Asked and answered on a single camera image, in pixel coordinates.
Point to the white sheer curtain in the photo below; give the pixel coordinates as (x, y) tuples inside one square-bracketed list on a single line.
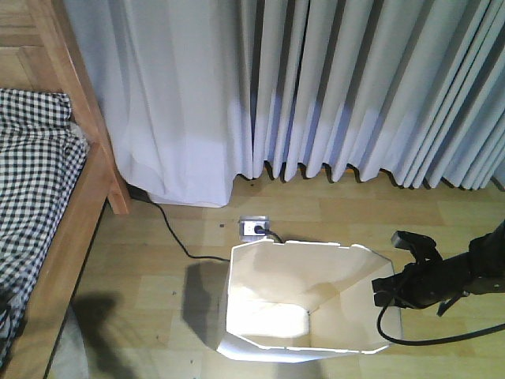
[(166, 76)]

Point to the grey round rug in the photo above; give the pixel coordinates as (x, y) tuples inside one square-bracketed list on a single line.
[(70, 359)]

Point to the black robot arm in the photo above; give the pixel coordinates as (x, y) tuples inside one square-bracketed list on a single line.
[(485, 261)]

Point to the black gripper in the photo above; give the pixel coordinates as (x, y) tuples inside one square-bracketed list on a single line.
[(421, 286)]

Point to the wooden bed frame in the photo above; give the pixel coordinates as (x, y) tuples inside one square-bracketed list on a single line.
[(39, 53)]

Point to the grey pleated curtain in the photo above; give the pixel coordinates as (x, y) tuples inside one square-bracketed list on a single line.
[(413, 88)]

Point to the white plastic trash bin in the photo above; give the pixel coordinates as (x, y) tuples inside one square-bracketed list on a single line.
[(300, 301)]

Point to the black white checkered bedding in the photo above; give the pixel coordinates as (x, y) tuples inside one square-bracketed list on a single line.
[(42, 155)]

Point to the floor power socket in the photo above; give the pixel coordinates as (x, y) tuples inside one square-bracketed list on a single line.
[(253, 228)]

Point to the gripper mounted camera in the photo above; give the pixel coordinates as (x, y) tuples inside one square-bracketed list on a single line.
[(422, 247)]

